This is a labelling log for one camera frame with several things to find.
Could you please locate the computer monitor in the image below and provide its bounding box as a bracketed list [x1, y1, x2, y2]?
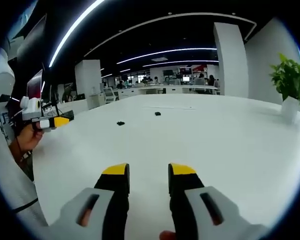
[26, 69, 44, 100]

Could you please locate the white rounded device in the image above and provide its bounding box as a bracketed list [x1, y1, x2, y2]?
[0, 47, 16, 103]

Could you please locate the person's white jacket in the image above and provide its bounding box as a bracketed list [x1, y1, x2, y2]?
[0, 104, 50, 229]

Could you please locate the ceiling light strip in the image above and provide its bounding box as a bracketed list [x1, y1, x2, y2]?
[115, 47, 219, 65]
[141, 59, 220, 68]

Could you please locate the long curved ceiling light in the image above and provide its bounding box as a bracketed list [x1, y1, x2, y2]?
[48, 0, 106, 68]

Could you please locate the green potted plant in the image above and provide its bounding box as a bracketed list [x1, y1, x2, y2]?
[268, 52, 300, 116]

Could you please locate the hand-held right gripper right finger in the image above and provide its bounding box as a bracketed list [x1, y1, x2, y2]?
[167, 162, 271, 240]

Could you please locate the row of white desks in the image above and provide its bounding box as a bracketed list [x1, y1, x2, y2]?
[136, 84, 220, 96]

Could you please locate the person's left hand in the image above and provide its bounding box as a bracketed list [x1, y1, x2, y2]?
[16, 122, 45, 152]

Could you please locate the person's right hand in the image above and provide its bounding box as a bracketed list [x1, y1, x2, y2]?
[159, 230, 177, 240]

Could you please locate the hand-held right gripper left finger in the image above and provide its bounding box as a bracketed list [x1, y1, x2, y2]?
[48, 162, 130, 240]

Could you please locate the white plant pot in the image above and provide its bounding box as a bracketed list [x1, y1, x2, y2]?
[280, 96, 300, 125]

